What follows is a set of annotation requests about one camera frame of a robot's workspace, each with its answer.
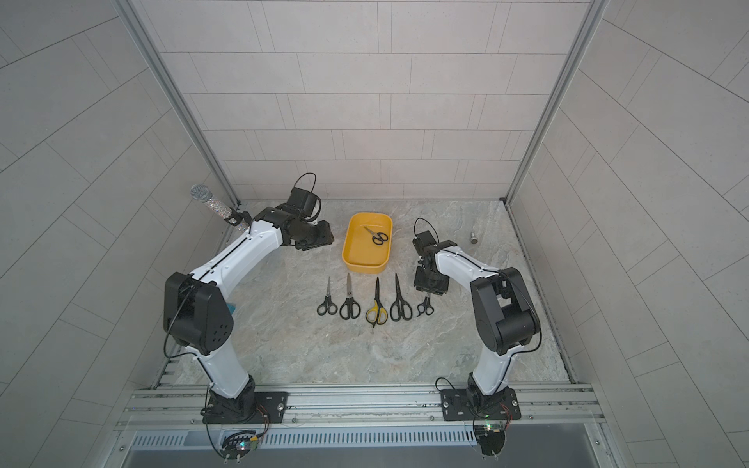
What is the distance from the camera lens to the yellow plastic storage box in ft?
3.19

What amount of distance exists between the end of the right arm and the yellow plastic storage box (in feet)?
0.56

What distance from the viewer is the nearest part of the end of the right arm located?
0.68 meters
